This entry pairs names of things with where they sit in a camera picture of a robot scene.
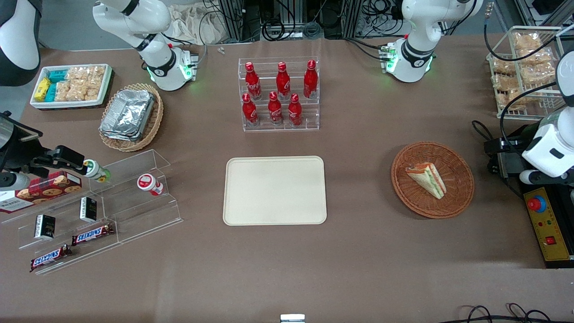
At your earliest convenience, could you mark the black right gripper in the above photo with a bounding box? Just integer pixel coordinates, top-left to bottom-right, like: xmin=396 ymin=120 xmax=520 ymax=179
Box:
xmin=4 ymin=143 xmax=89 ymax=178

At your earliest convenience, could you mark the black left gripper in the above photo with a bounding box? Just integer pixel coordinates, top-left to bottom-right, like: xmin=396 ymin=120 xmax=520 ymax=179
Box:
xmin=483 ymin=134 xmax=532 ymax=178

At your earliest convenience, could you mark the brown round wicker basket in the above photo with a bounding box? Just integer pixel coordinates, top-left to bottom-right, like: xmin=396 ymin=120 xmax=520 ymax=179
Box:
xmin=391 ymin=141 xmax=475 ymax=219

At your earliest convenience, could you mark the silver foil tray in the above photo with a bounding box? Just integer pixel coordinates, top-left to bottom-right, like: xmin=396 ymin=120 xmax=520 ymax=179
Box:
xmin=100 ymin=127 xmax=146 ymax=142
xmin=101 ymin=89 xmax=156 ymax=136

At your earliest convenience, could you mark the triangular wrapped sandwich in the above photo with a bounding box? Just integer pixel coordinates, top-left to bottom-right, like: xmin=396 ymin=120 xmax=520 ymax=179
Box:
xmin=405 ymin=162 xmax=447 ymax=200

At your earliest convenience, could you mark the light oval wicker basket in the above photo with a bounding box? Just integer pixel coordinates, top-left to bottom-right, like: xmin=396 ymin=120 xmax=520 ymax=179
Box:
xmin=98 ymin=83 xmax=165 ymax=153

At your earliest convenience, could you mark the beige plastic serving tray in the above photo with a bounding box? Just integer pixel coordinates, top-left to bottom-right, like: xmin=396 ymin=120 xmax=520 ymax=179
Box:
xmin=223 ymin=156 xmax=328 ymax=226

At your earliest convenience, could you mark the green sunflower yogurt bottle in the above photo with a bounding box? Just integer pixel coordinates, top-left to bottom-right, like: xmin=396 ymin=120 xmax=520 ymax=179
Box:
xmin=83 ymin=160 xmax=111 ymax=183

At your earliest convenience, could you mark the red tartan cookie box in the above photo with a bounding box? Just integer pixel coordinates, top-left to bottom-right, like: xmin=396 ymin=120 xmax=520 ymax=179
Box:
xmin=0 ymin=171 xmax=83 ymax=214

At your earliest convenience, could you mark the small black chocolate box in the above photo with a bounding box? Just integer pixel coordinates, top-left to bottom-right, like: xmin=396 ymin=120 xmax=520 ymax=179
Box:
xmin=79 ymin=196 xmax=98 ymax=224
xmin=34 ymin=214 xmax=57 ymax=240

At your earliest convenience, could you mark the clear bag of pastry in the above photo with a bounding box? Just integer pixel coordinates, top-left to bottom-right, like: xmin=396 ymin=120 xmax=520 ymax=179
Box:
xmin=497 ymin=90 xmax=539 ymax=111
xmin=522 ymin=48 xmax=555 ymax=66
xmin=513 ymin=32 xmax=544 ymax=51
xmin=520 ymin=65 xmax=557 ymax=86
xmin=492 ymin=74 xmax=521 ymax=93
xmin=492 ymin=59 xmax=517 ymax=76

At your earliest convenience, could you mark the white rectangular snack bin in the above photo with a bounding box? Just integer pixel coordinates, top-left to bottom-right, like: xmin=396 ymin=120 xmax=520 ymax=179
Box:
xmin=30 ymin=64 xmax=113 ymax=110

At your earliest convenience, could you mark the Snickers chocolate bar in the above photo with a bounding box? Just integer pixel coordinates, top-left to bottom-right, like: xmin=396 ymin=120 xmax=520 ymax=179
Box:
xmin=71 ymin=223 xmax=116 ymax=247
xmin=30 ymin=244 xmax=73 ymax=273

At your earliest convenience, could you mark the yellow snack packet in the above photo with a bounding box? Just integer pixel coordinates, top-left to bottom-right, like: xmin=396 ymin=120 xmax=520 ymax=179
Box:
xmin=34 ymin=78 xmax=51 ymax=102

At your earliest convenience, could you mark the red strawberry yogurt bottle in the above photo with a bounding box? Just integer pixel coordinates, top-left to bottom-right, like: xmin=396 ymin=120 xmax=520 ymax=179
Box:
xmin=137 ymin=173 xmax=165 ymax=197

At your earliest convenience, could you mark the clear acrylic stepped shelf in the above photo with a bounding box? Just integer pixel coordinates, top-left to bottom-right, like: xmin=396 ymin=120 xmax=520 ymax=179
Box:
xmin=0 ymin=149 xmax=183 ymax=275

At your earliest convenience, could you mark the yellow emergency stop box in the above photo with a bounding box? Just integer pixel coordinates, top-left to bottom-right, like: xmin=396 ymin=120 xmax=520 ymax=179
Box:
xmin=523 ymin=187 xmax=574 ymax=262

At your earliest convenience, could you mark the black equipment base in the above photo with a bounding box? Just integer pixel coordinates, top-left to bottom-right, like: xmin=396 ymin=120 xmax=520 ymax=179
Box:
xmin=487 ymin=123 xmax=574 ymax=270

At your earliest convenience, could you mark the beige crumpled cloth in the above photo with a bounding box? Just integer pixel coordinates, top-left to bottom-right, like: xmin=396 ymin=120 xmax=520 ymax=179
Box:
xmin=167 ymin=2 xmax=225 ymax=46

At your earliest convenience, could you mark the red cola bottle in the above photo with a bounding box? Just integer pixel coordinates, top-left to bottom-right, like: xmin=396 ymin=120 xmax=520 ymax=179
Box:
xmin=288 ymin=93 xmax=303 ymax=127
xmin=242 ymin=93 xmax=259 ymax=127
xmin=268 ymin=92 xmax=284 ymax=126
xmin=303 ymin=60 xmax=318 ymax=99
xmin=276 ymin=62 xmax=291 ymax=100
xmin=244 ymin=62 xmax=262 ymax=100

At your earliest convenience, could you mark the clear acrylic bottle rack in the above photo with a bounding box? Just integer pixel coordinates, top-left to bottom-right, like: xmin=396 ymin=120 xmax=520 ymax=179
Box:
xmin=238 ymin=57 xmax=320 ymax=132

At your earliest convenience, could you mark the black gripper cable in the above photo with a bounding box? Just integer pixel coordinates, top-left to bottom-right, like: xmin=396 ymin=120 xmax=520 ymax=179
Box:
xmin=471 ymin=82 xmax=559 ymax=200

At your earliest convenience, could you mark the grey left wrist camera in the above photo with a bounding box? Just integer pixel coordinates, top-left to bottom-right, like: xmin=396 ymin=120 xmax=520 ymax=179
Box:
xmin=519 ymin=169 xmax=541 ymax=186

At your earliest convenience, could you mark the white wire rack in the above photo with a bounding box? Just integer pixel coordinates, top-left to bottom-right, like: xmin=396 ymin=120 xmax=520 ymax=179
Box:
xmin=487 ymin=26 xmax=566 ymax=120

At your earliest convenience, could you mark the black cable over rack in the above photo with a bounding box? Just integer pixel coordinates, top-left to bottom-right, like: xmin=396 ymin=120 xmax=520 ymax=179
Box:
xmin=483 ymin=18 xmax=574 ymax=63

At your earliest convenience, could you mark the black floor cable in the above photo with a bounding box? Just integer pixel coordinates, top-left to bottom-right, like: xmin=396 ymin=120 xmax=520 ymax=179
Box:
xmin=448 ymin=303 xmax=574 ymax=323

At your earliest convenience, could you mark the aluminium frame with cables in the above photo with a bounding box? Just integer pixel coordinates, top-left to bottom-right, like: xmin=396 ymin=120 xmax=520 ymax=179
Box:
xmin=202 ymin=0 xmax=404 ymax=44

